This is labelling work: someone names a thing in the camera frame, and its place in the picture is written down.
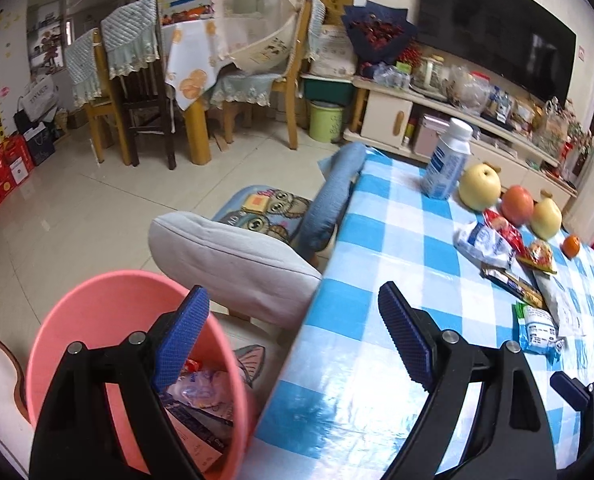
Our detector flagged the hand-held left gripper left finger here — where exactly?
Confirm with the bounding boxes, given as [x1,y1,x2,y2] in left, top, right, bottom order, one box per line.
[29,285,210,480]

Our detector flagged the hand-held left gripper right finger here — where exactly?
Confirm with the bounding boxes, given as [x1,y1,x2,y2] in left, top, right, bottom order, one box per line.
[378,281,560,480]

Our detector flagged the blue white small packet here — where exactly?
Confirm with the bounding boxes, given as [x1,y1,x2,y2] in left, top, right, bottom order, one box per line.
[513,302,566,357]

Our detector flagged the pink plastic bin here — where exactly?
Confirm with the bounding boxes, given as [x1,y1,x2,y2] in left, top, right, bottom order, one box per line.
[26,270,258,480]

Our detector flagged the white paper packet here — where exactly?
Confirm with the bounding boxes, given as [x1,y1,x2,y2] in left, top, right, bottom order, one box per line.
[533,270,594,337]

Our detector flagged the gold snack bar wrapper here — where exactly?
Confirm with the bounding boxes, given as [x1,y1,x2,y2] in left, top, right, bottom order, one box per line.
[481,261,546,310]

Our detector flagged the white blue milk pouch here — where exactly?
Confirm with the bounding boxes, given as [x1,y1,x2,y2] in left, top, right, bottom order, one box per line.
[453,220,516,269]

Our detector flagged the yellow snack packet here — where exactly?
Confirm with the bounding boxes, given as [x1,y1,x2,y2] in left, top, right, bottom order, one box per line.
[516,240,558,276]

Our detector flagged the dark red snack wrapper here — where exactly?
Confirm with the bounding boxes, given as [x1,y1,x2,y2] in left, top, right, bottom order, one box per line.
[482,208,526,256]

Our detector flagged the grey cartoon printed mat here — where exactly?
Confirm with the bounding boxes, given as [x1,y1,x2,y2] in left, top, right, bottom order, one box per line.
[232,344,266,386]

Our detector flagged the grey cushion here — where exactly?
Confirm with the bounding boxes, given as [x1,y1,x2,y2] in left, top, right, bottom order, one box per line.
[148,211,324,329]

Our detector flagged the owl printed cushion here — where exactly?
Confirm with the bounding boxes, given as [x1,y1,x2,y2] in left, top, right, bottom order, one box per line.
[212,185,314,241]

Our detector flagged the large yellow pear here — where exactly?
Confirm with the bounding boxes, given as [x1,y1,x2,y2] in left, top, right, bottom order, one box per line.
[458,161,502,211]

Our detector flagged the red apple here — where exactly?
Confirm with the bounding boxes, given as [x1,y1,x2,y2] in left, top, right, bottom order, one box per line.
[500,185,535,227]

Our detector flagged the small yellow pear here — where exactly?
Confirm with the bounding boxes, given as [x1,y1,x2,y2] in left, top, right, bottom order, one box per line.
[530,197,562,240]

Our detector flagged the tall white blue bottle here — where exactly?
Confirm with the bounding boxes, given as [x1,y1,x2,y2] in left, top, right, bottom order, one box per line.
[421,117,474,201]

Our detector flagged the wooden dining table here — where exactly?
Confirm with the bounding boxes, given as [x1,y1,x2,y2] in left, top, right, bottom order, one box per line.
[159,15,238,166]

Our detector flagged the cream TV cabinet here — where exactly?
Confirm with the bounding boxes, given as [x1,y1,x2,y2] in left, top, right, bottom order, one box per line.
[343,76,578,198]

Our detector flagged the green waste bin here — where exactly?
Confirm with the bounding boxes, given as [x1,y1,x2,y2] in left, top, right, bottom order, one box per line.
[308,101,345,143]

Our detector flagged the dark shopping bag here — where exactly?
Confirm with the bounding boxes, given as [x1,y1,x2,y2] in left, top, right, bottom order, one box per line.
[14,105,58,166]

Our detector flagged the printed gift bag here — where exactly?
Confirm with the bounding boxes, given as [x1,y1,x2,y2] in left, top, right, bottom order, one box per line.
[532,100,570,148]

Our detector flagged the clear plastic food bag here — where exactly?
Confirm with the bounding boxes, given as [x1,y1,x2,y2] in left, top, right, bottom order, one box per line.
[447,65,492,113]

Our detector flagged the green storage box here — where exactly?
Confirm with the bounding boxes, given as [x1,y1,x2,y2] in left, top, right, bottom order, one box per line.
[302,77,355,106]

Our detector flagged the wrapped pack of bottles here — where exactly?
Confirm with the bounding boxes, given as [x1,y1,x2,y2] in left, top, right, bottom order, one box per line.
[374,64,412,88]

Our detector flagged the artificial flowers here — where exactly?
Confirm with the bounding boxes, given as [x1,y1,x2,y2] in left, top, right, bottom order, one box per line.
[567,100,594,151]

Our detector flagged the glass kettle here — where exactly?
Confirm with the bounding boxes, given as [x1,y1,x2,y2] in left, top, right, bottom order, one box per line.
[419,55,448,91]

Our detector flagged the light wooden chair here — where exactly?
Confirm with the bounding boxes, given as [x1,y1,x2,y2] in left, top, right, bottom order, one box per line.
[209,0,328,151]
[66,27,128,167]

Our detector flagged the orange print white tablecloth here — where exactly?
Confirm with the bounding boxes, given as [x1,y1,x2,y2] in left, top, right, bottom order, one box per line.
[159,17,238,113]

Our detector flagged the white paper bag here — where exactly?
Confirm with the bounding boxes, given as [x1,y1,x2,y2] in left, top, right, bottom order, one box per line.
[17,77,60,116]

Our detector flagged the white sack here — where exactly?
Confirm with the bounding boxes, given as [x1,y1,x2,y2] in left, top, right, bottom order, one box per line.
[309,25,358,78]

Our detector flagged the dark blue flower bouquet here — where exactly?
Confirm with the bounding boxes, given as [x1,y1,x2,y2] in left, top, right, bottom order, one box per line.
[342,2,420,66]

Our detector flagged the black television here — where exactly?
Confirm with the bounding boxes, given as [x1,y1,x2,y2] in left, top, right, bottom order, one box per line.
[419,0,578,103]

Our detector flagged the white mesh food cover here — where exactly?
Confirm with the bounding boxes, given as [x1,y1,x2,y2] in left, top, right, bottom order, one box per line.
[209,0,302,73]

